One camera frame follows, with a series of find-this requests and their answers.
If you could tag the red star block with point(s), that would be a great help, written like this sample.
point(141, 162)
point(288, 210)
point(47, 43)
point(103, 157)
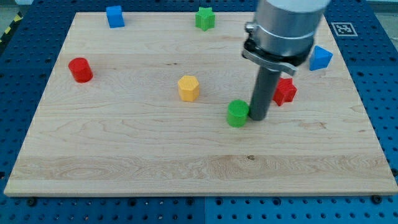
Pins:
point(285, 91)

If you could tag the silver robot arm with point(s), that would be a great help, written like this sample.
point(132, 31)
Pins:
point(282, 33)

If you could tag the green star block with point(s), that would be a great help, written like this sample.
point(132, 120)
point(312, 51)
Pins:
point(205, 18)

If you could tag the yellow hexagon block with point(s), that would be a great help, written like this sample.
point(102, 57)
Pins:
point(188, 88)

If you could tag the green cylinder block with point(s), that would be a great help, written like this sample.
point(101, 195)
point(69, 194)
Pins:
point(237, 113)

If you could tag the wooden board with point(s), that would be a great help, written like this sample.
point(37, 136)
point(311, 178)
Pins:
point(127, 133)

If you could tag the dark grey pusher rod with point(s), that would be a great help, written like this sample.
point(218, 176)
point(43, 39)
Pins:
point(262, 95)

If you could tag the red cylinder block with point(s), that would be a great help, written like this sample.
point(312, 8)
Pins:
point(80, 70)

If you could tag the blue cube block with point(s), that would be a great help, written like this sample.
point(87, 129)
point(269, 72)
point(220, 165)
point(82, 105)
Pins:
point(114, 16)

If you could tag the blue triangle block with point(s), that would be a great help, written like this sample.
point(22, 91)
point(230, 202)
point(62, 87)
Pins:
point(320, 58)

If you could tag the white fiducial marker tag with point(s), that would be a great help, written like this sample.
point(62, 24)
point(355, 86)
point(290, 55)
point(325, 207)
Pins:
point(344, 29)

